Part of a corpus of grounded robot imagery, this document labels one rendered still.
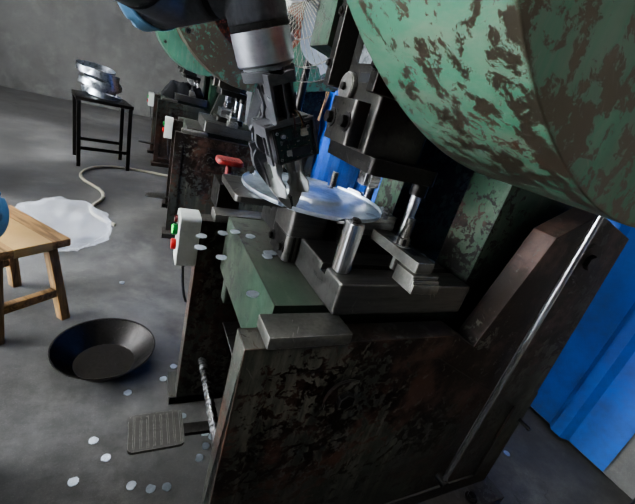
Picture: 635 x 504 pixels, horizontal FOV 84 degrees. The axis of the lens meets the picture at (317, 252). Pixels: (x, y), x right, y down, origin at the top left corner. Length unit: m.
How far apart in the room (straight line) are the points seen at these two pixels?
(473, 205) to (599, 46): 0.53
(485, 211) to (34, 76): 7.12
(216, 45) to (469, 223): 1.52
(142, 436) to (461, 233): 0.85
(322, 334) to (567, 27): 0.44
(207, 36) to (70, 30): 5.44
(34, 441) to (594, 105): 1.27
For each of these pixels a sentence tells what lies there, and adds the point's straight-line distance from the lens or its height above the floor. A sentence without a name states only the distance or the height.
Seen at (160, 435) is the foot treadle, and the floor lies 0.16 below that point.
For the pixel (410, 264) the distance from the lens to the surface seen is 0.63.
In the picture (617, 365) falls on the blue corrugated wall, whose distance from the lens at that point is 1.70.
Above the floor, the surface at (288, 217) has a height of 0.74.
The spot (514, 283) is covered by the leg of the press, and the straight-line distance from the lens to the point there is 0.81.
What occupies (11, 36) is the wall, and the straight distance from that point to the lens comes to 7.45.
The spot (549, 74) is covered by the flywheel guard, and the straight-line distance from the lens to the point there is 0.28.
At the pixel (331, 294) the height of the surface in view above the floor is 0.67.
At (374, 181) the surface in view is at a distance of 0.76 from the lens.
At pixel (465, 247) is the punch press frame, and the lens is 0.80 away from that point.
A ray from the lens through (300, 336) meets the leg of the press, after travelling 0.53.
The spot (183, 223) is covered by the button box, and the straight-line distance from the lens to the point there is 0.91.
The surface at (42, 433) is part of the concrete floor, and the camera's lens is 1.26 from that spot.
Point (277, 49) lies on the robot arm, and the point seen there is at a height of 1.00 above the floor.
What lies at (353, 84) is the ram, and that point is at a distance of 0.75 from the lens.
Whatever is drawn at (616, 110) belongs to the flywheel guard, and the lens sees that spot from 0.35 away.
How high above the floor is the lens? 0.95
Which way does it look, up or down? 22 degrees down
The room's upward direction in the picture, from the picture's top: 16 degrees clockwise
